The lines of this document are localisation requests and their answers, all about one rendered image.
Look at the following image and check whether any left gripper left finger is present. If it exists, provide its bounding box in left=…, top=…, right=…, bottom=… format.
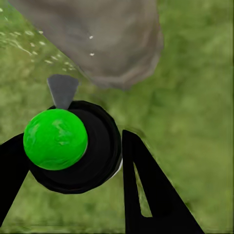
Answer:
left=0, top=133, right=29, bottom=226

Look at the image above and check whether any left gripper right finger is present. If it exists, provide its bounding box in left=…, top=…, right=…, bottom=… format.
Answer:
left=121, top=130, right=204, bottom=234

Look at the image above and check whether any pesticide atomizer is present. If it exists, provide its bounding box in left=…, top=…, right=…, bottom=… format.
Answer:
left=23, top=75, right=122, bottom=194

